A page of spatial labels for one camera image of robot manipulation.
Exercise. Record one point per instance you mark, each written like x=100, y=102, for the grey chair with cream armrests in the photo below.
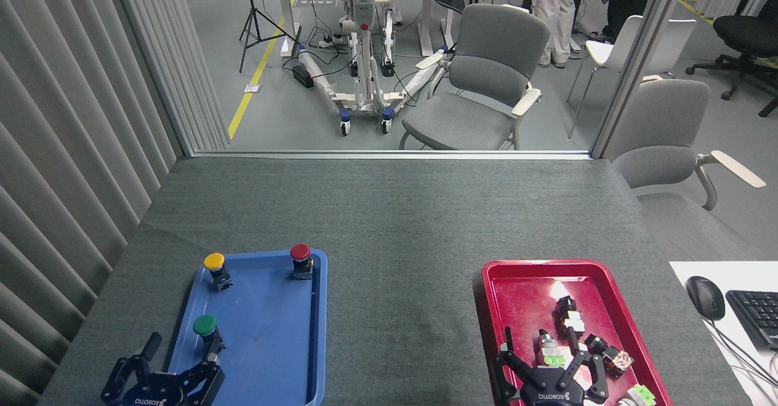
x=662, y=144
x=486, y=72

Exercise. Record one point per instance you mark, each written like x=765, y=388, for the white side table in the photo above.
x=729, y=357

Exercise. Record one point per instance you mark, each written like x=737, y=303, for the green push button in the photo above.
x=206, y=330

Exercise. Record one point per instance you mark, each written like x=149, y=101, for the white stand on wheels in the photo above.
x=364, y=53

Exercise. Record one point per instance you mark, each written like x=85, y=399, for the red plastic tray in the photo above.
x=523, y=296

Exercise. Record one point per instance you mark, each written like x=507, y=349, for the black computer mouse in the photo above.
x=705, y=296

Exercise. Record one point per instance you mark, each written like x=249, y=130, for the blue plastic tray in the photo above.
x=267, y=333

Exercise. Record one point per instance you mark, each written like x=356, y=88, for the yellow push button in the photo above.
x=216, y=267

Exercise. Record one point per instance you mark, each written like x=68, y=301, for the white plastic chair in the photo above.
x=614, y=47

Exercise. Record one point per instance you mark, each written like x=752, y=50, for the black keyboard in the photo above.
x=757, y=318

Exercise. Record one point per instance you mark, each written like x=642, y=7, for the black tripod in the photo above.
x=254, y=20

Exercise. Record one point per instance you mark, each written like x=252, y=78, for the red push button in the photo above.
x=301, y=259

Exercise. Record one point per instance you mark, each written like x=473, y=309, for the black and white switch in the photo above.
x=568, y=318

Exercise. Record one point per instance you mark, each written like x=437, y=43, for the person in white trousers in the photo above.
x=556, y=11

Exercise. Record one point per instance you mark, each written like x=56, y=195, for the silver post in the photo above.
x=638, y=59

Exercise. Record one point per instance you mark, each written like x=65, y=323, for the black power adapter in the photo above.
x=302, y=76

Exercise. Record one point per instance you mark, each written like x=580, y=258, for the white power strip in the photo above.
x=331, y=42

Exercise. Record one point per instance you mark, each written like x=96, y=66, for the silver and green switch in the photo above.
x=549, y=348

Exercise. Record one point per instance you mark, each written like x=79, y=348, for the black office chair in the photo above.
x=747, y=32

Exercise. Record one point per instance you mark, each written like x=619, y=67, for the white and green switch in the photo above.
x=638, y=395

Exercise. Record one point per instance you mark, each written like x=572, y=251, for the black and orange switch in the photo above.
x=615, y=357

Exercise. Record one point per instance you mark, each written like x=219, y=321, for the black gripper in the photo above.
x=155, y=389
x=550, y=388

